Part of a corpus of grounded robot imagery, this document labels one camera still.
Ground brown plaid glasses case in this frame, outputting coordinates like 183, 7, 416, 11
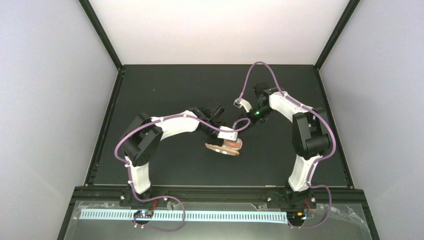
205, 140, 241, 156

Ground pink transparent sunglasses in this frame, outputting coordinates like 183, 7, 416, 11
222, 138, 243, 151

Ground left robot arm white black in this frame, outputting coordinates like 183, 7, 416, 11
114, 103, 225, 195

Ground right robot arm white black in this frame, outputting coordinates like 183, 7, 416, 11
241, 81, 333, 210

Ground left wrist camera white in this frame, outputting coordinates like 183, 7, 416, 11
217, 126, 238, 142

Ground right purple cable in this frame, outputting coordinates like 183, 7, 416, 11
237, 61, 337, 230

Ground white slotted cable duct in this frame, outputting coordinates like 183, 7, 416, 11
77, 208, 288, 224

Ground black aluminium frame rail front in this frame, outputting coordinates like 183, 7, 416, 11
72, 185, 366, 203

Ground right rear frame post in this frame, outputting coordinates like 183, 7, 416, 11
314, 0, 360, 72

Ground frame post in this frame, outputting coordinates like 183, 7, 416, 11
79, 0, 123, 72
314, 0, 360, 72

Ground left rear frame post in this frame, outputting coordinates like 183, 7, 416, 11
79, 0, 123, 72

